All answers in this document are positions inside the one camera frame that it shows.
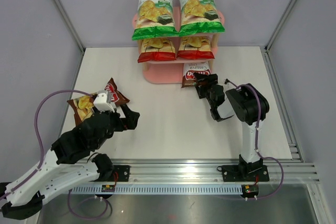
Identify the brown chips bag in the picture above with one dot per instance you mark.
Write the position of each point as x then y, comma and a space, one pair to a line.
188, 79
83, 106

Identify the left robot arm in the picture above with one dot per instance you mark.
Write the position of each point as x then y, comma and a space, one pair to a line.
60, 170

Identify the aluminium mounting rail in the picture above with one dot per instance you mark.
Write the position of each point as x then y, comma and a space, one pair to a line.
206, 173

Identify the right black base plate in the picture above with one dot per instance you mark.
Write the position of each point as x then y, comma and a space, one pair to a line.
231, 173

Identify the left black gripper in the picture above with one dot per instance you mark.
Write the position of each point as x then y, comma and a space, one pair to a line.
128, 123

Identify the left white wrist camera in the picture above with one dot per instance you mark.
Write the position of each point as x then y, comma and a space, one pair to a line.
103, 103

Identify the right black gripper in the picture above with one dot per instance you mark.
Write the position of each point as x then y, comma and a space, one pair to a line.
212, 78

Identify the green chips bag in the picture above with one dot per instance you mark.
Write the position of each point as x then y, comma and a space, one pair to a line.
154, 19
199, 17

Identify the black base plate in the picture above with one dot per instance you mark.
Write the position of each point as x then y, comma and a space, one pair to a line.
121, 173
231, 173

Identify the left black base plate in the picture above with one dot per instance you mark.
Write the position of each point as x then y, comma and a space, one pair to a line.
121, 173

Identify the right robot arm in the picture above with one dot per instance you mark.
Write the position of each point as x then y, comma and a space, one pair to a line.
247, 104

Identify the pink three-tier shelf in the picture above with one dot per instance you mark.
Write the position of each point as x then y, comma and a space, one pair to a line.
170, 72

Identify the white slotted cable duct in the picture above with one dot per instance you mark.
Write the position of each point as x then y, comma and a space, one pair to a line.
169, 189

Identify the red chips bag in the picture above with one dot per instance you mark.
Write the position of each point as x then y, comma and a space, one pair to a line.
157, 49
193, 48

